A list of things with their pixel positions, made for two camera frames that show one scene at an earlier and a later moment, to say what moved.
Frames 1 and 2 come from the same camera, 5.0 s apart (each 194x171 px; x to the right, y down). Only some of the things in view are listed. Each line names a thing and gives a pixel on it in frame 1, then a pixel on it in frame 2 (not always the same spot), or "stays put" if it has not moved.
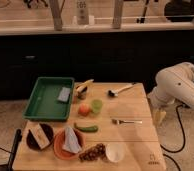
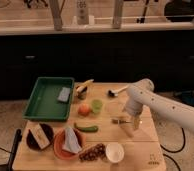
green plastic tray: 44,102 stays put
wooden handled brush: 116,92 stays put
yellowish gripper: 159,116 → 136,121
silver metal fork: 118,122 stays put
